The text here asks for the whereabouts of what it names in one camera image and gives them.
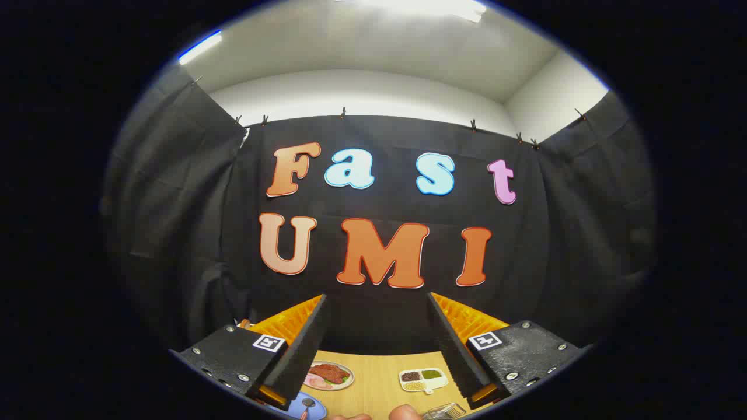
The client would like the beige food plate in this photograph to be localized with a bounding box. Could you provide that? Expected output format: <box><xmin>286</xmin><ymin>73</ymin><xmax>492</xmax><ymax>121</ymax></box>
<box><xmin>303</xmin><ymin>360</ymin><xmax>355</xmax><ymax>391</ymax></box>

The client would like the wide ceiling light panel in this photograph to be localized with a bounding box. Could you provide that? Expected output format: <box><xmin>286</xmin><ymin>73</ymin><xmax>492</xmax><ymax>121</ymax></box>
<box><xmin>336</xmin><ymin>0</ymin><xmax>488</xmax><ymax>24</ymax></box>

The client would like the white sectioned dish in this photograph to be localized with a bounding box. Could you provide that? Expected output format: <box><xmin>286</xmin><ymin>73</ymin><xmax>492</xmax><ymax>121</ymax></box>
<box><xmin>399</xmin><ymin>367</ymin><xmax>449</xmax><ymax>396</ymax></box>

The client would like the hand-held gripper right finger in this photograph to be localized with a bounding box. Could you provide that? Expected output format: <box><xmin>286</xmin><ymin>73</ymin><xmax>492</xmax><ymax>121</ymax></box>
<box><xmin>426</xmin><ymin>292</ymin><xmax>593</xmax><ymax>409</ymax></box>

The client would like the row of black cloth clips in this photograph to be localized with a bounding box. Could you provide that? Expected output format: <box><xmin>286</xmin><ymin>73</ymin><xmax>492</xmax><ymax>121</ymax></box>
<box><xmin>193</xmin><ymin>75</ymin><xmax>587</xmax><ymax>151</ymax></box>

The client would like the ceiling light strip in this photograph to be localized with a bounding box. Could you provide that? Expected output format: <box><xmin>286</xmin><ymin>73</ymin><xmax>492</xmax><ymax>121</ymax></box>
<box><xmin>178</xmin><ymin>30</ymin><xmax>224</xmax><ymax>66</ymax></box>

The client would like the brown meat steak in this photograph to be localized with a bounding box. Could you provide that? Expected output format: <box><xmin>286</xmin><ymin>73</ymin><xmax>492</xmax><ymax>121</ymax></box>
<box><xmin>309</xmin><ymin>363</ymin><xmax>350</xmax><ymax>384</ymax></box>

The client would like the metal wire basket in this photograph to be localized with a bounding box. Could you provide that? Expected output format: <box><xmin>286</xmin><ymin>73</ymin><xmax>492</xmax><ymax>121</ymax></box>
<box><xmin>421</xmin><ymin>402</ymin><xmax>467</xmax><ymax>420</ymax></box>

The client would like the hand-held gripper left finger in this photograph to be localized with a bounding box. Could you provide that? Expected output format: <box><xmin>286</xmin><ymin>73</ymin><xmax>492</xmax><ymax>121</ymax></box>
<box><xmin>169</xmin><ymin>293</ymin><xmax>329</xmax><ymax>412</ymax></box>

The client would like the blue round plate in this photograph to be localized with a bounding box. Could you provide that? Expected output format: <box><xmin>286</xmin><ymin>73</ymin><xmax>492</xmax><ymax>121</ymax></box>
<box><xmin>274</xmin><ymin>391</ymin><xmax>327</xmax><ymax>420</ymax></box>

